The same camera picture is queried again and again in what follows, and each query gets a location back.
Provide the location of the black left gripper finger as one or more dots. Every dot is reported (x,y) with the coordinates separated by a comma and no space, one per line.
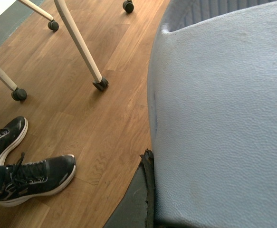
(136,209)

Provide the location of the black sneaker foot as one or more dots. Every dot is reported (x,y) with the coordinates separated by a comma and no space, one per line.
(35,179)
(11,135)

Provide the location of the light blue slipper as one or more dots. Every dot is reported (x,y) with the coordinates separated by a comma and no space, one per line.
(212,102)

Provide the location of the black sneaker far foot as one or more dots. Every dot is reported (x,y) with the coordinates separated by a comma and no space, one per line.
(11,135)

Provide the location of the black sneaker near foot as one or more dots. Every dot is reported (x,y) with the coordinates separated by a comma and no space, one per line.
(35,179)

